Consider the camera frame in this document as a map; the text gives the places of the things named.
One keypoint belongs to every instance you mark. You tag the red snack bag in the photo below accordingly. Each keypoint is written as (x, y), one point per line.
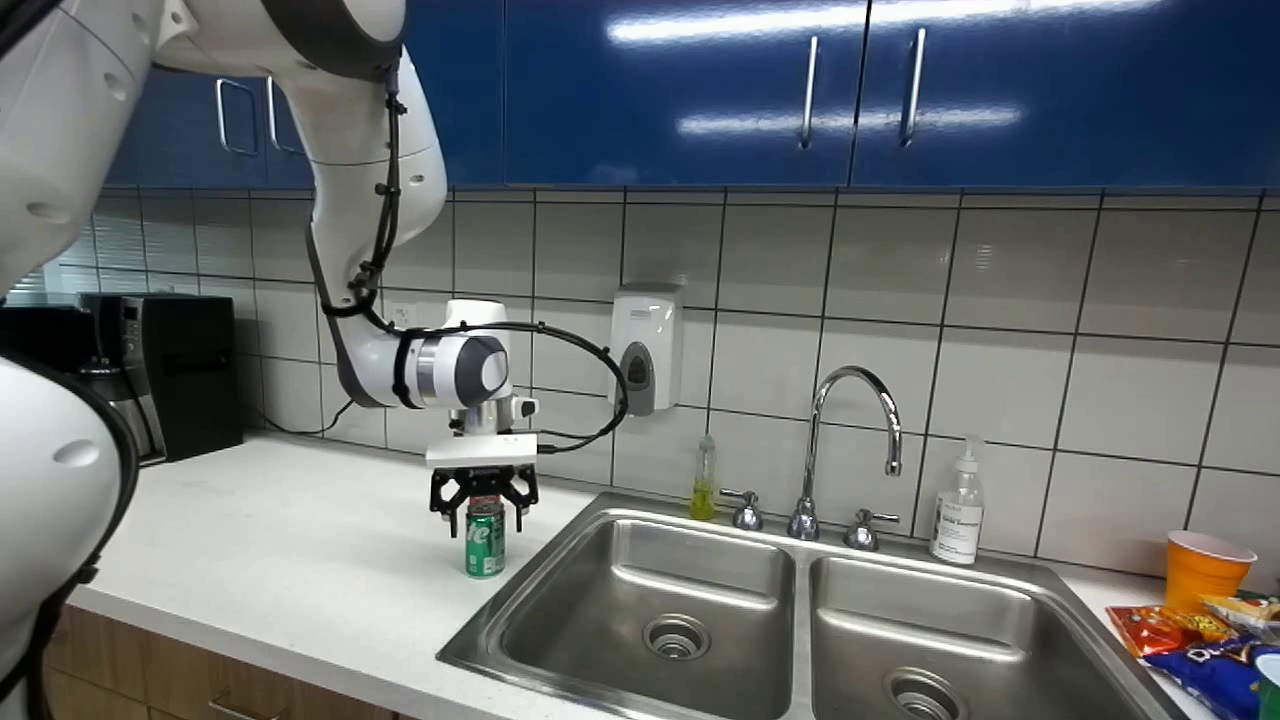
(1146, 627)

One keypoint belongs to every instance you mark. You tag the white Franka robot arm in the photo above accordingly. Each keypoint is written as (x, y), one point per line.
(345, 147)

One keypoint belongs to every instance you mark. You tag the clear pump soap bottle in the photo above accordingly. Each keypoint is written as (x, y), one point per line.
(956, 521)

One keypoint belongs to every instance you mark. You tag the chrome gooseneck faucet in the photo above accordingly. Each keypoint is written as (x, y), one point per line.
(810, 466)

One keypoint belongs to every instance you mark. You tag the white wall soap dispenser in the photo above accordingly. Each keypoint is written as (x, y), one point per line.
(646, 345)

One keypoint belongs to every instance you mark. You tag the blue cabinet door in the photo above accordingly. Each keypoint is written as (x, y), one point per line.
(184, 133)
(693, 81)
(481, 81)
(1066, 81)

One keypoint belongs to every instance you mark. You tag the chrome faucet knob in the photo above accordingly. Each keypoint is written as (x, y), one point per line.
(746, 512)
(866, 531)

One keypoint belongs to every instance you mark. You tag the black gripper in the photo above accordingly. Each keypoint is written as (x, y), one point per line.
(485, 481)

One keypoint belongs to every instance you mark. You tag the black coffee maker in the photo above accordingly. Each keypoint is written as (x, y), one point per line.
(192, 374)

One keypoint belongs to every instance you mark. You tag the wooden base cabinet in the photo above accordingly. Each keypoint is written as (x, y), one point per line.
(162, 675)

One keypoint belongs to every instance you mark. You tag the stainless steel double sink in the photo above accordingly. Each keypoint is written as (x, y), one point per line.
(693, 587)

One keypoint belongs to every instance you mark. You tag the orange plastic cup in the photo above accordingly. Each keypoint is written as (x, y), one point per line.
(1200, 574)

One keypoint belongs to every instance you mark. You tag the green plastic cup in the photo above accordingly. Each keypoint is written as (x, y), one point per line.
(1268, 685)

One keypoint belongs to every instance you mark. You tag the green dish soap bottle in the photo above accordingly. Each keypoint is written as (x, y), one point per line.
(701, 491)

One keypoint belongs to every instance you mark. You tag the green soda can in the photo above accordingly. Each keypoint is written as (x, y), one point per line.
(485, 546)

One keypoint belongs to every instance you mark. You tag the yellow snack bag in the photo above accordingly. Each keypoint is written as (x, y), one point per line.
(1245, 609)

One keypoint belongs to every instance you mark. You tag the blue snack bag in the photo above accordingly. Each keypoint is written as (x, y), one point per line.
(1212, 675)

